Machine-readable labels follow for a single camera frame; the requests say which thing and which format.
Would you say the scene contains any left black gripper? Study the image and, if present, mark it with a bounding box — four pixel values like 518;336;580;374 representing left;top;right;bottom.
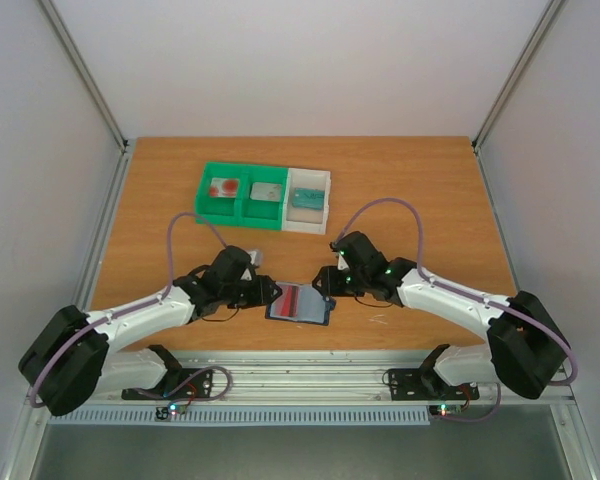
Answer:
222;276;283;309

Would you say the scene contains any dark blue card holder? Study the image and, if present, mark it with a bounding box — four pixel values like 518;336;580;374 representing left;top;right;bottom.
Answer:
265;282;336;326

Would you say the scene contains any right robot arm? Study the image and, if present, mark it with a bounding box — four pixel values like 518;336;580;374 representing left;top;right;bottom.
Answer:
312;231;570;400

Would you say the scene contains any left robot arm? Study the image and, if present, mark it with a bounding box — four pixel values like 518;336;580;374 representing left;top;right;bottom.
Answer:
18;246;282;416

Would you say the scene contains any teal card stack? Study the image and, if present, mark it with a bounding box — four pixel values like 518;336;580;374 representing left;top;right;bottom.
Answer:
291;188;325;211

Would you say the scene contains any grey bird card stack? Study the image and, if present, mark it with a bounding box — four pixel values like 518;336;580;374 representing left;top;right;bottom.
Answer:
249;182;284;203

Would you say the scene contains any red circle card stack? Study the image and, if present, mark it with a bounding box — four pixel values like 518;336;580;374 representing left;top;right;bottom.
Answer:
208;177;240;198

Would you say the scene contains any white bin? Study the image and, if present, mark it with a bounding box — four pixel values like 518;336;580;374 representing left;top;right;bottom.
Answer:
281;168;331;235

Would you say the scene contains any middle green bin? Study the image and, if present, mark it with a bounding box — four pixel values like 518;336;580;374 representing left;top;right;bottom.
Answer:
236;164;288;230

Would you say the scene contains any green bin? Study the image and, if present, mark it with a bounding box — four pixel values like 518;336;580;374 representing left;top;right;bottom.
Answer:
236;164;288;230
194;162;246;226

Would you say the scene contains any left green bin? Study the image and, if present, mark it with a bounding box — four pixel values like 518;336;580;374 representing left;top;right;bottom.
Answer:
194;162;246;226

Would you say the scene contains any left circuit board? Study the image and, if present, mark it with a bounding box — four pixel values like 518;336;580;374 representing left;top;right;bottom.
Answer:
154;404;188;422

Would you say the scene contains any circuit board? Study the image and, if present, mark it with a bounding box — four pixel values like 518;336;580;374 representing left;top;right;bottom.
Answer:
154;404;188;422
429;403;465;418

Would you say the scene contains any right circuit board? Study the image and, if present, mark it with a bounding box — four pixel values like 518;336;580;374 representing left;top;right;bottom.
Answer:
429;403;465;418

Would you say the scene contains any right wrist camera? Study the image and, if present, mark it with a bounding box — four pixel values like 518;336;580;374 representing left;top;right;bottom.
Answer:
330;242;349;271

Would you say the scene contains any aluminium rail frame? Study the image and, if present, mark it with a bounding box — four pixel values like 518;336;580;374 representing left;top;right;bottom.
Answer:
24;349;576;407

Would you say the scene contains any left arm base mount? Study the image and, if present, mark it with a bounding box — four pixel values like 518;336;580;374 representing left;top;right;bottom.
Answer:
121;368;214;401

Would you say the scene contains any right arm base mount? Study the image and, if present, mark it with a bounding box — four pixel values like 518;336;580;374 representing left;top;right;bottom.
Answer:
382;368;480;401

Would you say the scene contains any grey slotted cable duct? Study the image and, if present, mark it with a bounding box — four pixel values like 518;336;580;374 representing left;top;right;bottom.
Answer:
48;405;430;428

